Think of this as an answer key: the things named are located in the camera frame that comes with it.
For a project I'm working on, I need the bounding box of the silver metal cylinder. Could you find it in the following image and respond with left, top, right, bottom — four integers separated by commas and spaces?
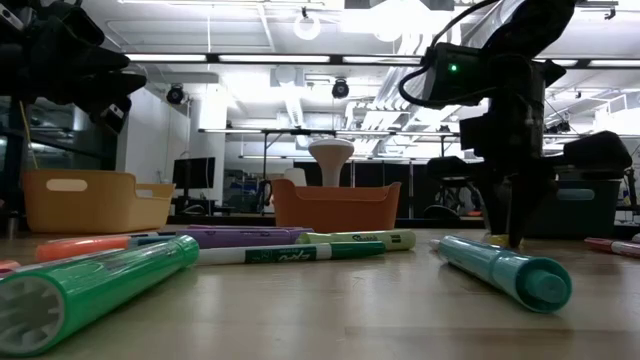
4, 211, 21, 240

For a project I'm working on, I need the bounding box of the white ring lamp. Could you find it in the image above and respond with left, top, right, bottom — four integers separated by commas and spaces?
292, 10, 323, 42

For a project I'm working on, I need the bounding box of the black overhead beam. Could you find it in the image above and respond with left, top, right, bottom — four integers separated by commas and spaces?
123, 51, 640, 69

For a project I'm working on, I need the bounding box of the black ceiling spotlight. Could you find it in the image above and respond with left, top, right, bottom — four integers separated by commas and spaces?
165, 83, 188, 107
330, 77, 351, 101

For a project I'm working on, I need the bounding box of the yellow highlighter pen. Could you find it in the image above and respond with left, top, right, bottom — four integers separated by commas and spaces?
482, 232, 525, 250

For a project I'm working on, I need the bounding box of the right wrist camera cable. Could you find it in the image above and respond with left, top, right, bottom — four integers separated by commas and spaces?
397, 0, 501, 110

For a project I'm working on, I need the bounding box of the teal plastic bin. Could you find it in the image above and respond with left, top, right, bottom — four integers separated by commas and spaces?
524, 178, 624, 240

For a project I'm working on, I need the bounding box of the yellow plastic bin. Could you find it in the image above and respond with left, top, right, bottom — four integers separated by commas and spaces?
21, 168, 177, 235

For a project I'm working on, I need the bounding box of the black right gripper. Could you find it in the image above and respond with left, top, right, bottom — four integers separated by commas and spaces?
459, 54, 566, 247

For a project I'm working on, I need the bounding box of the orange plastic bin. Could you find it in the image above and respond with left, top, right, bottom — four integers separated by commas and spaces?
270, 178, 403, 235

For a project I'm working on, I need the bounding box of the lime green highlighter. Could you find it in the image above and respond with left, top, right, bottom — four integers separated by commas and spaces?
296, 228, 418, 253

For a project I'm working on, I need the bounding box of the black aluminium table frame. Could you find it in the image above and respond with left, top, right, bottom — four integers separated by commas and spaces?
164, 213, 489, 231

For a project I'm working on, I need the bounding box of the green dry-erase marker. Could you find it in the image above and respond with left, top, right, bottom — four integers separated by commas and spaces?
193, 240, 388, 267

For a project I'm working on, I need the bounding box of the red dry-erase marker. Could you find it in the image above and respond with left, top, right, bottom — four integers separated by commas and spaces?
583, 236, 640, 260

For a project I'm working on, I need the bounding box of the teal highlighter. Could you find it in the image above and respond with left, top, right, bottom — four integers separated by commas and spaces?
435, 235, 574, 315

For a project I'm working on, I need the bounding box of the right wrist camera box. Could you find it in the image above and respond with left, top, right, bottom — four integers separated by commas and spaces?
421, 41, 496, 110

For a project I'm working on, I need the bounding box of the background workstation frame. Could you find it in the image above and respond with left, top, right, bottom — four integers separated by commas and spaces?
198, 127, 464, 221

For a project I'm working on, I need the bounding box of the small white dome object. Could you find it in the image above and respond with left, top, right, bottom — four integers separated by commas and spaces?
283, 166, 308, 188

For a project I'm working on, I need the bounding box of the white mushroom lamp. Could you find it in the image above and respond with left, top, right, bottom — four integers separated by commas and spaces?
306, 137, 357, 189

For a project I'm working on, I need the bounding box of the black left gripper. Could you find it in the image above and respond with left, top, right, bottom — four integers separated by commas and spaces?
0, 0, 149, 136

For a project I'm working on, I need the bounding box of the purple highlighter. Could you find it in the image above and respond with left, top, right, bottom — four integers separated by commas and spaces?
185, 223, 299, 232
175, 227, 315, 250

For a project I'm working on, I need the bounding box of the black computer monitor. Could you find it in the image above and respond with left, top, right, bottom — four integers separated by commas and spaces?
171, 156, 217, 191

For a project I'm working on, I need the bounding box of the light blue highlighter pen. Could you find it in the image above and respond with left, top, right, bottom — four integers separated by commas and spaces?
127, 231, 179, 250

